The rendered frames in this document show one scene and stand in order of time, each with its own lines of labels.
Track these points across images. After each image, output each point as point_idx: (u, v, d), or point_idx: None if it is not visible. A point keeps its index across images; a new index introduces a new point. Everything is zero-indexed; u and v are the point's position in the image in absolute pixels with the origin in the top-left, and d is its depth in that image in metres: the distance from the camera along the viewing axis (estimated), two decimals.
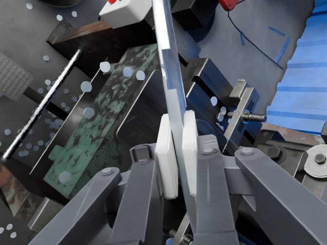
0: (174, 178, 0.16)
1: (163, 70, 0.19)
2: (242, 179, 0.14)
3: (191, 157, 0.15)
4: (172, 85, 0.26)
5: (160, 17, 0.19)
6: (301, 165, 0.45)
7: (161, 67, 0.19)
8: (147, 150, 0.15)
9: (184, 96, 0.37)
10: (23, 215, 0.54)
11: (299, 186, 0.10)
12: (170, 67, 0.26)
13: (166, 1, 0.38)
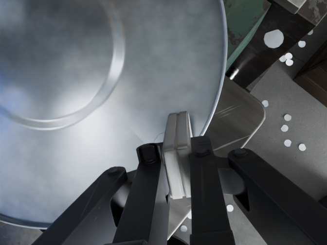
0: (181, 178, 0.16)
1: None
2: (235, 180, 0.14)
3: (185, 158, 0.15)
4: None
5: None
6: None
7: None
8: (154, 149, 0.15)
9: (21, 103, 0.24)
10: None
11: (292, 186, 0.10)
12: (116, 0, 0.24)
13: None
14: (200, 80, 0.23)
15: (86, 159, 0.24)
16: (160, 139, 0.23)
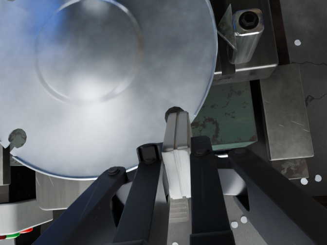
0: (181, 178, 0.16)
1: None
2: (234, 180, 0.14)
3: (185, 158, 0.15)
4: (50, 14, 0.35)
5: None
6: None
7: None
8: (154, 149, 0.15)
9: (123, 61, 0.32)
10: (301, 168, 0.44)
11: (292, 186, 0.10)
12: (59, 4, 0.35)
13: None
14: None
15: (165, 16, 0.33)
16: None
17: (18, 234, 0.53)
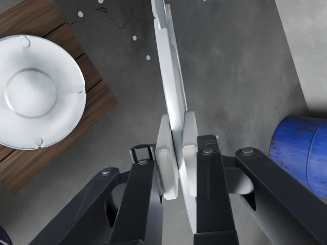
0: (174, 178, 0.16)
1: None
2: (242, 179, 0.14)
3: (191, 157, 0.15)
4: None
5: (169, 17, 0.40)
6: None
7: None
8: (147, 150, 0.15)
9: None
10: None
11: (299, 186, 0.10)
12: None
13: None
14: None
15: None
16: None
17: None
